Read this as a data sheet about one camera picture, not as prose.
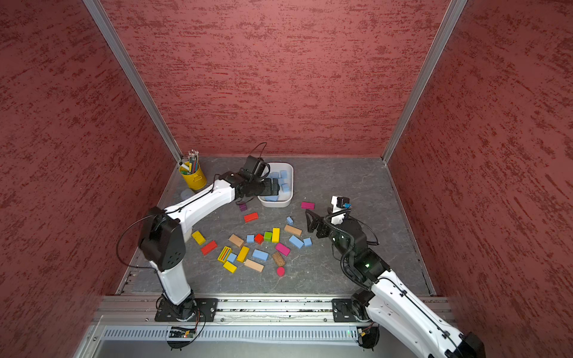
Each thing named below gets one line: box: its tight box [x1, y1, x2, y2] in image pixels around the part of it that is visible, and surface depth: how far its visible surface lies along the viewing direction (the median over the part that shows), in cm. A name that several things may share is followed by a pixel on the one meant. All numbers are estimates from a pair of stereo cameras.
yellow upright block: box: [271, 228, 280, 244], surface depth 92 cm
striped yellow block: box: [217, 245, 233, 264], surface depth 87 cm
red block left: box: [200, 240, 218, 256], surface depth 91 cm
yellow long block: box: [236, 246, 250, 263], surface depth 88 cm
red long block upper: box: [243, 211, 259, 224], surface depth 99 cm
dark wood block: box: [272, 252, 286, 268], surface depth 87 cm
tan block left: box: [228, 232, 245, 248], surface depth 90 cm
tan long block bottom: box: [243, 258, 265, 273], surface depth 85 cm
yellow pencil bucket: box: [179, 164, 207, 191], surface depth 105 cm
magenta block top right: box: [300, 201, 316, 210], surface depth 103 cm
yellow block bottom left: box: [223, 261, 239, 274], surface depth 85 cm
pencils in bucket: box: [179, 149, 200, 175], surface depth 102 cm
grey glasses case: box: [180, 187, 196, 201], surface depth 105 cm
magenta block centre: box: [274, 242, 291, 256], surface depth 90 cm
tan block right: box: [284, 224, 303, 237], surface depth 94 cm
